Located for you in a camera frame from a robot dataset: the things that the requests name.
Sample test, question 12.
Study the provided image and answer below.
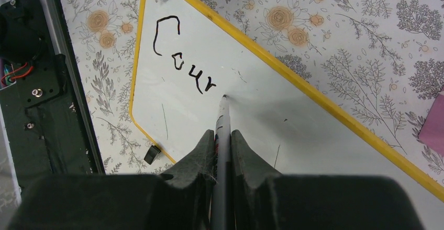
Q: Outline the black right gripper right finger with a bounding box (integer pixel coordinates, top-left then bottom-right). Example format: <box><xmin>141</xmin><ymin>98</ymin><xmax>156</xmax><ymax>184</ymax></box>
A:
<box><xmin>231</xmin><ymin>130</ymin><xmax>423</xmax><ymax>229</ymax></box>

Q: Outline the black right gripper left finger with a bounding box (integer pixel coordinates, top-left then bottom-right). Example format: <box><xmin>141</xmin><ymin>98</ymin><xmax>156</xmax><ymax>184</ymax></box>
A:
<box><xmin>8</xmin><ymin>130</ymin><xmax>215</xmax><ymax>229</ymax></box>

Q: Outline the white marker pen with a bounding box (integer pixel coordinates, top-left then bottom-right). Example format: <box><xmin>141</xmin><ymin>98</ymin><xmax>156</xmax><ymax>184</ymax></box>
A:
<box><xmin>210</xmin><ymin>95</ymin><xmax>232</xmax><ymax>229</ymax></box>

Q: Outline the yellow framed whiteboard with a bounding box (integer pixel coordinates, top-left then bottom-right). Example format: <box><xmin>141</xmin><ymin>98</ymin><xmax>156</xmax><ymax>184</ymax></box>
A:
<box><xmin>128</xmin><ymin>0</ymin><xmax>444</xmax><ymax>230</ymax></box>

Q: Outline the floral table mat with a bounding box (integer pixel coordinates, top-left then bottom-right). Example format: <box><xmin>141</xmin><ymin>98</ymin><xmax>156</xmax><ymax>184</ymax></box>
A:
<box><xmin>61</xmin><ymin>0</ymin><xmax>443</xmax><ymax>180</ymax></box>

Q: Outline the black mounting base plate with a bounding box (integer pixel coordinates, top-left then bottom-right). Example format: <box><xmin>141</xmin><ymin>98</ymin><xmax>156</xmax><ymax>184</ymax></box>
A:
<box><xmin>1</xmin><ymin>0</ymin><xmax>105</xmax><ymax>191</ymax></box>

